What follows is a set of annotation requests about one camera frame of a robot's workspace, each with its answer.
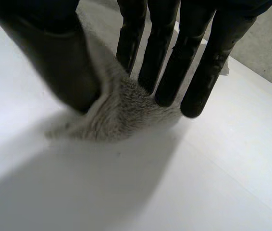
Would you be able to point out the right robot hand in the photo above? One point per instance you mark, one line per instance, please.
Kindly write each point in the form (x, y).
(61, 60)

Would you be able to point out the grey towel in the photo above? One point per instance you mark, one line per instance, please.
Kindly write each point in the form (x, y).
(116, 113)

